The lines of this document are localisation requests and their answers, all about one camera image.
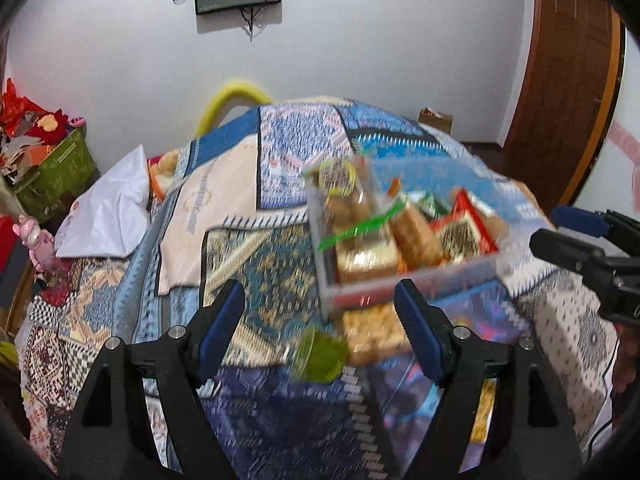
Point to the small cardboard box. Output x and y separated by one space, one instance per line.
435 120

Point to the brown wooden door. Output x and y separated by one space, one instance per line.
565 85

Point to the cream embroidered cloth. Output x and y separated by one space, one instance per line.
220 195

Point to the orange patterned cloth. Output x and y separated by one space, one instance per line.
162 172

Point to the person's right forearm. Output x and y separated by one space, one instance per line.
627 367

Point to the yellow snack packet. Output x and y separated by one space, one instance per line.
482 410

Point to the orange balls packet green strip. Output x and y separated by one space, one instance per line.
350 212

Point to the white pillow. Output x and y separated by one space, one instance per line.
105 210

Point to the round lidded snack cup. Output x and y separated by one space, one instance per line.
337 177

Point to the yellow crispy squares packet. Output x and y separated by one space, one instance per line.
375 331

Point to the green snack packet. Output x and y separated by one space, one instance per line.
431 205

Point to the green basket with clutter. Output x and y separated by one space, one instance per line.
30 120

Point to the red snack packet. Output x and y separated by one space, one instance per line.
462 234

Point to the clear plastic storage container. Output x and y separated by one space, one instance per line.
350 297

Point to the yellow fuzzy hoop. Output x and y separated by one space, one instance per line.
227 97

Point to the green fabric storage box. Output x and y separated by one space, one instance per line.
57 167

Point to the pink toy figure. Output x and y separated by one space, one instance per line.
35 245

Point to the clear beige cake packet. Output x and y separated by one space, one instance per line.
365 256

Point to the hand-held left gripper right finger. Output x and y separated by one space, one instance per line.
419 335

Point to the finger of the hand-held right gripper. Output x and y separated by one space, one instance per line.
565 247
580 219

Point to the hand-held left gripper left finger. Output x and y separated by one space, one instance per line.
220 332

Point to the green jelly cup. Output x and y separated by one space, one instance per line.
320 358

